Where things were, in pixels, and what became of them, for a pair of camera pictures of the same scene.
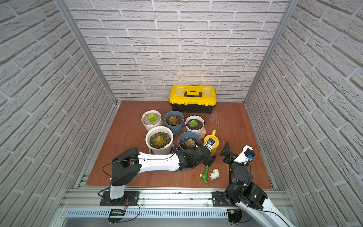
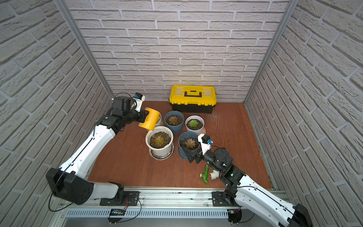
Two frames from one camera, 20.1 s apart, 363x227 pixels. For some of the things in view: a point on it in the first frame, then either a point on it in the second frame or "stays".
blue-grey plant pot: (188, 140) stays
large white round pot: (159, 139) stays
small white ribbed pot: (194, 123) stays
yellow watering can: (217, 140) to (151, 120)
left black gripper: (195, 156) to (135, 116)
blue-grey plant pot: (174, 120) stays
